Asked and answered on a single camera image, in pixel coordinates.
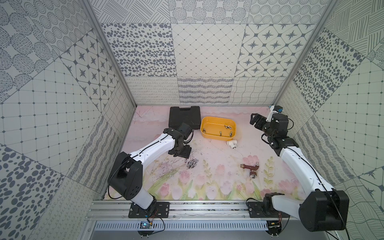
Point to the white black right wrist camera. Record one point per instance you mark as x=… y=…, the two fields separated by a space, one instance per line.
x=274 y=110

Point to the black plastic tool case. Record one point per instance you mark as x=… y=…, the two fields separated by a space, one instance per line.
x=190 y=116

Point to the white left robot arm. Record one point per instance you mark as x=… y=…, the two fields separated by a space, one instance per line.
x=126 y=176

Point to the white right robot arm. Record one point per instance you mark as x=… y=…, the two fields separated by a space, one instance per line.
x=324 y=208

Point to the yellow plastic storage box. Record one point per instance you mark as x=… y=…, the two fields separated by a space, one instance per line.
x=214 y=125

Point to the red brown pipe fitting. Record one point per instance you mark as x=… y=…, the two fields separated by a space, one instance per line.
x=253 y=169

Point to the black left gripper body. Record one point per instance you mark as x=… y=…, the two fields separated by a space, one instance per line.
x=182 y=150

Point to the white pipe tee fitting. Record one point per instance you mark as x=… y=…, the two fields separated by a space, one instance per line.
x=232 y=144

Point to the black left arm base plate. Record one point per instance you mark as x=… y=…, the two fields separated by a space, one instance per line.
x=156 y=209

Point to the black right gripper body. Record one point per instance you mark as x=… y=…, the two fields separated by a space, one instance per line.
x=267 y=130

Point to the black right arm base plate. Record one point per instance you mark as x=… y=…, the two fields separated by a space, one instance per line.
x=264 y=208

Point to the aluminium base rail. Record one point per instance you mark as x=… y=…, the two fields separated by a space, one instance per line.
x=183 y=210

